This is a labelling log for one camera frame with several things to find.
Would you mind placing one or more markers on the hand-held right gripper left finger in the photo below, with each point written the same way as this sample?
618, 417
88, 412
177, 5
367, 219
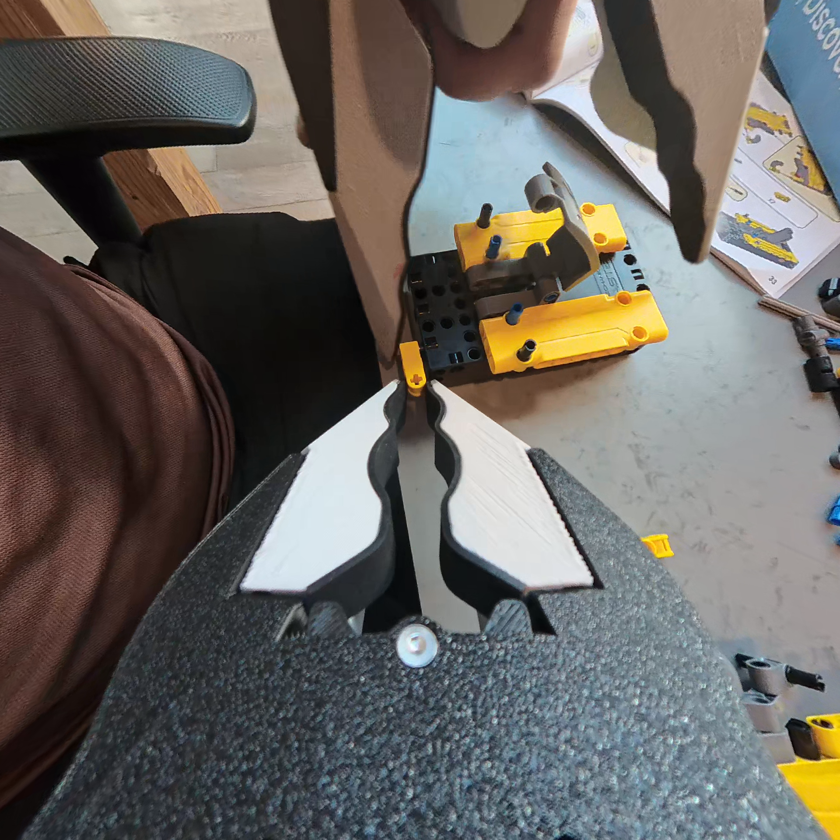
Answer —
315, 518

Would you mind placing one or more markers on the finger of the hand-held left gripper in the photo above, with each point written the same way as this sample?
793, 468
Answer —
722, 98
380, 131

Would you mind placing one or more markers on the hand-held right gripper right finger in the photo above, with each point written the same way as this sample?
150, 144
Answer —
518, 518

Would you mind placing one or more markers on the instruction booklet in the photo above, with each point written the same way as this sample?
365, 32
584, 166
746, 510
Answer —
754, 190

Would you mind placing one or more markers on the small yellow brick connector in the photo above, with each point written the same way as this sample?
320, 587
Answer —
411, 359

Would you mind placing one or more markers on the black and yellow brick assembly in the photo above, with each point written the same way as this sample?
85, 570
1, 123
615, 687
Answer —
571, 334

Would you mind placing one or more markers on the blue cardboard box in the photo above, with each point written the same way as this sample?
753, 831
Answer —
810, 85

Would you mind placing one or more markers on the person's brown shirt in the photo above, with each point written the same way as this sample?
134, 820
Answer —
98, 459

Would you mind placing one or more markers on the pile of loose brick pieces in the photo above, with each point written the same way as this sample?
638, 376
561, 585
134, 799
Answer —
820, 380

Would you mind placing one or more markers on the yellow and grey brick module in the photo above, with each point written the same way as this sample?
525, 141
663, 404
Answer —
810, 794

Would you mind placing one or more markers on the wooden post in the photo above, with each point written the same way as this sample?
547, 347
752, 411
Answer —
164, 180

